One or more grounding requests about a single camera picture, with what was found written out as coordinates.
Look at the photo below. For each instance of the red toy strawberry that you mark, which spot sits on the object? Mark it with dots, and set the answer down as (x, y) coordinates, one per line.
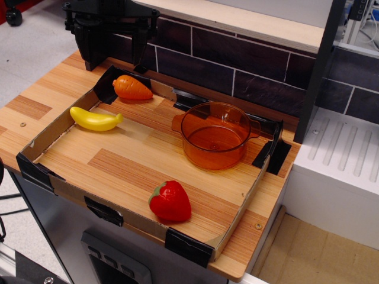
(169, 201)

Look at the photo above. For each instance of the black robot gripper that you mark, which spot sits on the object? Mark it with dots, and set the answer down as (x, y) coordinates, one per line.
(85, 19)

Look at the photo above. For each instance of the light wooden shelf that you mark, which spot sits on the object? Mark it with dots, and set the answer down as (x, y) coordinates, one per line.
(263, 27)

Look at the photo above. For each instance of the orange toy carrot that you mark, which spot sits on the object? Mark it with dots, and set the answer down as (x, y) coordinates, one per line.
(127, 87)

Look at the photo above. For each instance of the grey oven control panel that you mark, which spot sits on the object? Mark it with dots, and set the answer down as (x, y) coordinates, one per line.
(110, 265)

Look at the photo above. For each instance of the black caster wheel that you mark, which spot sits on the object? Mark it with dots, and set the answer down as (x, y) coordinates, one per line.
(14, 17)

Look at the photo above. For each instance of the yellow toy banana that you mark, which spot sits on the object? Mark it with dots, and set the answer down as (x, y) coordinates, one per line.
(94, 121)

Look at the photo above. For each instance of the white toy sink drainboard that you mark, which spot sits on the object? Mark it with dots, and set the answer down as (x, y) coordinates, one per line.
(333, 183)

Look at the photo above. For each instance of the dark grey vertical post right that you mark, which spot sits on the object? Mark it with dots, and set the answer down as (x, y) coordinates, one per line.
(320, 71)

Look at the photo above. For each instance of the transparent orange plastic pot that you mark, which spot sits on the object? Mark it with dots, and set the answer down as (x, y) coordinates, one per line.
(215, 134)

